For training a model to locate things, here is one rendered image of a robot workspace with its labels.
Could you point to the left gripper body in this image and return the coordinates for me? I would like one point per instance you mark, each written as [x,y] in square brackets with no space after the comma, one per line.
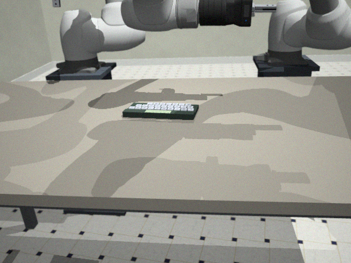
[191,13]

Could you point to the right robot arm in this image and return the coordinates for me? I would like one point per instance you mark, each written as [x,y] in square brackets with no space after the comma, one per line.
[81,36]

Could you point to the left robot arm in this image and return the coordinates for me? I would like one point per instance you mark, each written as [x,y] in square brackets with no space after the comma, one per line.
[325,25]

